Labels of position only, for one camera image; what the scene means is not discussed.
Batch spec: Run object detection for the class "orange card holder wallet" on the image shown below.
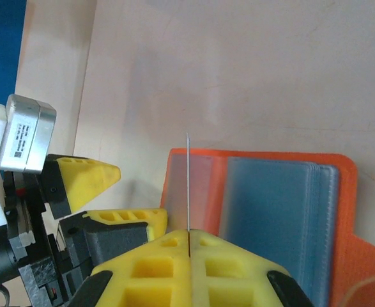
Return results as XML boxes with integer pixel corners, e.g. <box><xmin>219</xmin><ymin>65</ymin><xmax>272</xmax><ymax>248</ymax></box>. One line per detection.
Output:
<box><xmin>160</xmin><ymin>147</ymin><xmax>375</xmax><ymax>307</ymax></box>

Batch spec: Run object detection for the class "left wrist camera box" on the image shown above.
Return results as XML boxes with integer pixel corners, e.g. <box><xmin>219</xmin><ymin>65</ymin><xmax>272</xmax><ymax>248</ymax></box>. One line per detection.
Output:
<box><xmin>0</xmin><ymin>93</ymin><xmax>58</xmax><ymax>176</ymax></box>

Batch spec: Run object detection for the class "thin plastic credit card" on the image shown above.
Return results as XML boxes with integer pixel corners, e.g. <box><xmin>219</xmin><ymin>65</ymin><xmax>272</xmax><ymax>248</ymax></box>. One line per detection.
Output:
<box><xmin>185</xmin><ymin>132</ymin><xmax>192</xmax><ymax>232</ymax></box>

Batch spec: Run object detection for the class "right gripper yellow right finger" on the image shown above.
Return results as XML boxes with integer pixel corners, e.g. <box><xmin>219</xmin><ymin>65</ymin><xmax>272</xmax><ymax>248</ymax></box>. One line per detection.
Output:
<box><xmin>190</xmin><ymin>228</ymin><xmax>316</xmax><ymax>307</ymax></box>

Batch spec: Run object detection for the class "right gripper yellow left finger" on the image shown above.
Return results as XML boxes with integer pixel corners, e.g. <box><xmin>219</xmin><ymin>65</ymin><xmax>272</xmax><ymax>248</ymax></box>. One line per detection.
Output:
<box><xmin>72</xmin><ymin>228</ymin><xmax>193</xmax><ymax>307</ymax></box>

